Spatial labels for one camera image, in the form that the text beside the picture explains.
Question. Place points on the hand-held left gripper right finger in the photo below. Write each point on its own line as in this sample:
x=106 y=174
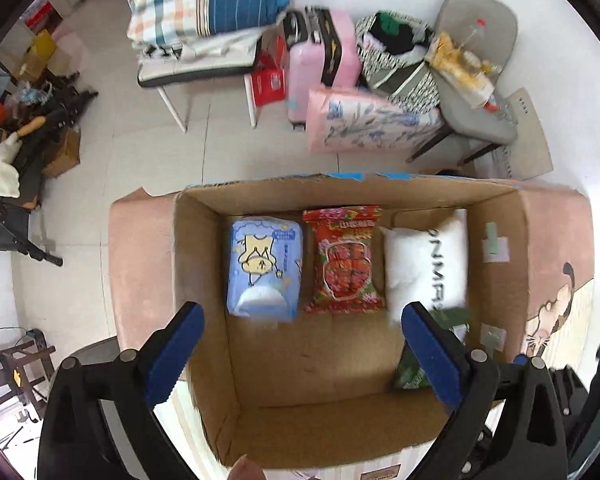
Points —
x=432 y=355

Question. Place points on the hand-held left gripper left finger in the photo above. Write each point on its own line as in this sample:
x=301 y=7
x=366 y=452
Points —
x=176 y=350

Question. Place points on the green snack packet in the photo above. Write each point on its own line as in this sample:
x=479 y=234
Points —
x=411 y=372

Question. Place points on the small white pillow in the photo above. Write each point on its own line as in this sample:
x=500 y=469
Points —
x=425 y=260

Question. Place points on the blue cartoon tissue pack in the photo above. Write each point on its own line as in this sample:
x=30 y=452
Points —
x=262 y=265

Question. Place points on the red snack packet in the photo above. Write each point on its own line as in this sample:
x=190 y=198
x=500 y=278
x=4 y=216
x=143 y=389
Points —
x=344 y=260

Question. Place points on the person's left hand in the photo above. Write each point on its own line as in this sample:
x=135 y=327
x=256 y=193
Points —
x=246 y=469

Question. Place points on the dark wooden chair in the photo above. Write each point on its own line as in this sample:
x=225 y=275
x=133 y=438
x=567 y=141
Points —
x=15 y=370

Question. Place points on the small brown cardboard box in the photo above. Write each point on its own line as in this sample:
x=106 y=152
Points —
x=62 y=150

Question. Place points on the pink floral bedding bag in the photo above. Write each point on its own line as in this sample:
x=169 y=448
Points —
x=365 y=120

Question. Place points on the grey chair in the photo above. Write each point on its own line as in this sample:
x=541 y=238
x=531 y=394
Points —
x=480 y=110

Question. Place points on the white cloth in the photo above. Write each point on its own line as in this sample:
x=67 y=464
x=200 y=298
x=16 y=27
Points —
x=0 y=170

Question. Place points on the red box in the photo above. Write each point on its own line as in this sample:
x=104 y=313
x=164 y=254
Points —
x=269 y=82

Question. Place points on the yellow plastic bag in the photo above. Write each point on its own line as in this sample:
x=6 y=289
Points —
x=455 y=60

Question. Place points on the black white patterned bag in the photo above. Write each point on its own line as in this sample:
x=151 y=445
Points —
x=400 y=60

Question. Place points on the pink suitcase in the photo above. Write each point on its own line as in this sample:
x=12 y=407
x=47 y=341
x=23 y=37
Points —
x=305 y=67

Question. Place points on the black suitcase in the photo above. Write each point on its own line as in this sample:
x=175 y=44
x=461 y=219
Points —
x=327 y=42

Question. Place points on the plaid quilt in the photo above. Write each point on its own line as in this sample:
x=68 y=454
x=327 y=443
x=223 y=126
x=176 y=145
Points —
x=165 y=5

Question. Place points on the white frame folding bed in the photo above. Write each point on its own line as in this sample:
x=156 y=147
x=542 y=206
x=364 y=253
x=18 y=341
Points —
x=200 y=62

